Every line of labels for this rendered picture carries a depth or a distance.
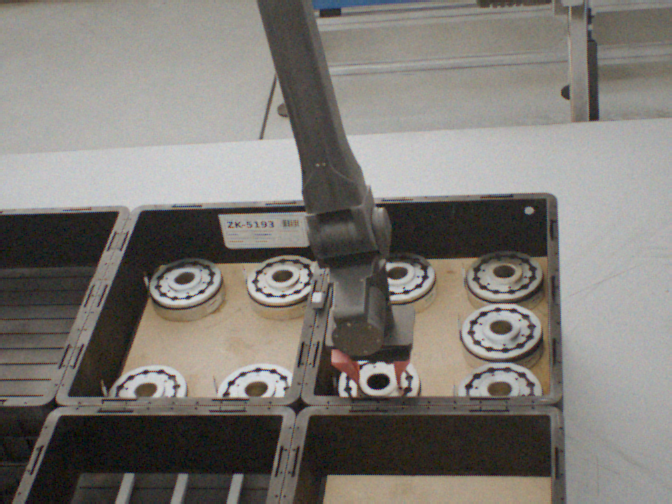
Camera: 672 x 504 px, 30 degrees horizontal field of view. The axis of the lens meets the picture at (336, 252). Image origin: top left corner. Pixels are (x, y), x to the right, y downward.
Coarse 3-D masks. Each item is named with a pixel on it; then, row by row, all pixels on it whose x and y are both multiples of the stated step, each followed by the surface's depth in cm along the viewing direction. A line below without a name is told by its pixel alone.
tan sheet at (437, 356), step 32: (448, 288) 172; (544, 288) 170; (416, 320) 168; (448, 320) 167; (544, 320) 165; (416, 352) 163; (448, 352) 162; (544, 352) 160; (448, 384) 158; (544, 384) 156
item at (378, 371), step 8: (376, 368) 156; (384, 368) 156; (368, 376) 155; (384, 376) 155; (392, 376) 154; (360, 384) 154; (392, 384) 153; (368, 392) 153; (376, 392) 153; (384, 392) 153; (392, 392) 153
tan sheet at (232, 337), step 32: (160, 320) 174; (224, 320) 173; (256, 320) 172; (288, 320) 171; (160, 352) 169; (192, 352) 168; (224, 352) 168; (256, 352) 167; (288, 352) 166; (192, 384) 164
